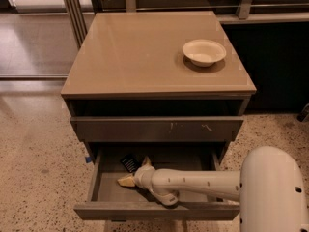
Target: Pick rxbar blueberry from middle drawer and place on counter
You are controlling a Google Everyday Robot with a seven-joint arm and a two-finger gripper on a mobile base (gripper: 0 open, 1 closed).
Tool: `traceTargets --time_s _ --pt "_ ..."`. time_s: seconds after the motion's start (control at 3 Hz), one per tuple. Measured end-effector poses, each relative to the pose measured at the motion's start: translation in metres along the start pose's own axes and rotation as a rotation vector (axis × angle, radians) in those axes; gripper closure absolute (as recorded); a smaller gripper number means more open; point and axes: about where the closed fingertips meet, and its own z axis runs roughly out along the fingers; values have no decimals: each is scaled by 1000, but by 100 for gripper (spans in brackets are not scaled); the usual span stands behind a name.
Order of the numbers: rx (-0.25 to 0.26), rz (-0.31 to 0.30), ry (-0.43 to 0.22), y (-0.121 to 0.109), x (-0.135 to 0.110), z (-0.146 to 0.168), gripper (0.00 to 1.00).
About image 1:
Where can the closed grey upper drawer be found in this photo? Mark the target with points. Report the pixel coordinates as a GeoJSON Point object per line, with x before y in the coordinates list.
{"type": "Point", "coordinates": [156, 129]}

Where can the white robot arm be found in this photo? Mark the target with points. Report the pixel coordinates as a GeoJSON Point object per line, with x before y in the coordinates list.
{"type": "Point", "coordinates": [269, 188]}

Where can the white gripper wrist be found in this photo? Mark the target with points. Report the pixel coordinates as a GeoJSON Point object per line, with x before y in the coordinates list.
{"type": "Point", "coordinates": [142, 177]}

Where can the open middle drawer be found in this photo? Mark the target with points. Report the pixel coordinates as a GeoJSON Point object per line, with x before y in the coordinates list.
{"type": "Point", "coordinates": [107, 200]}

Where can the blue tape piece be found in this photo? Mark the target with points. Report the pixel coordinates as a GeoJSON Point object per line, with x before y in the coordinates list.
{"type": "Point", "coordinates": [88, 159]}

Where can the white paper bowl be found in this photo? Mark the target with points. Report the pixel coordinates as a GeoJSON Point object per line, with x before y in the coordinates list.
{"type": "Point", "coordinates": [204, 53]}

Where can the metal shelf frame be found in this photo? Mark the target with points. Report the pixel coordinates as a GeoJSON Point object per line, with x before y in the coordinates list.
{"type": "Point", "coordinates": [228, 11]}

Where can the grey drawer cabinet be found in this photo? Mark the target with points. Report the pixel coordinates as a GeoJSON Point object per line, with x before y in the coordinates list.
{"type": "Point", "coordinates": [132, 65]}

